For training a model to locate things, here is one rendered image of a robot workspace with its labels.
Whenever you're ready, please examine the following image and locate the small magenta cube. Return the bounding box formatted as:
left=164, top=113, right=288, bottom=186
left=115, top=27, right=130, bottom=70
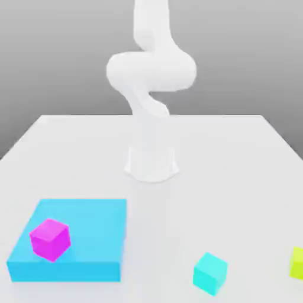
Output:
left=28, top=218, right=72, bottom=263

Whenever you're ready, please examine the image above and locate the small cyan cube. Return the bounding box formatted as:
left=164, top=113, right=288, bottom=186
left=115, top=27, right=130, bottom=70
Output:
left=192, top=252, right=228, bottom=297

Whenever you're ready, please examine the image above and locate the small yellow-green cube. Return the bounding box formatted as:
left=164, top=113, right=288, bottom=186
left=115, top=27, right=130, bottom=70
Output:
left=289, top=246, right=303, bottom=280

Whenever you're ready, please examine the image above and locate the large blue box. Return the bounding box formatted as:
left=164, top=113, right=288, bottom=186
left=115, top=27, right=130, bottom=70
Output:
left=6, top=198, right=128, bottom=283

